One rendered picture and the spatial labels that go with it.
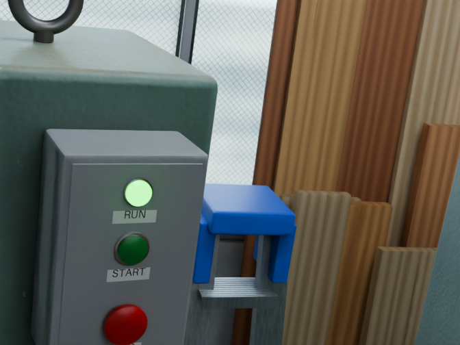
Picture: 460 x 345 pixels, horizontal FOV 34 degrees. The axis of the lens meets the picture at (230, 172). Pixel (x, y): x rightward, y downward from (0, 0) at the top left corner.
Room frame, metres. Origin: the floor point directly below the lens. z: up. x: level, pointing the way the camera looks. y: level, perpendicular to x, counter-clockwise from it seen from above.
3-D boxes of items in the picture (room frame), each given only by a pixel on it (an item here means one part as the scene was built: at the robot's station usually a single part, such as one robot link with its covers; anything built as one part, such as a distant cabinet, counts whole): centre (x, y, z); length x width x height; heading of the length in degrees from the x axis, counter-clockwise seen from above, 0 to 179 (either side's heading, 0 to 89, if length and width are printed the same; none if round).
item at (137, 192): (0.46, 0.06, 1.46); 0.02 x 0.01 x 0.02; 117
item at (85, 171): (0.49, 0.07, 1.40); 0.10 x 0.06 x 0.16; 117
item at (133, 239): (0.46, 0.06, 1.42); 0.02 x 0.01 x 0.02; 117
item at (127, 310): (0.46, 0.06, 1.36); 0.03 x 0.01 x 0.03; 117
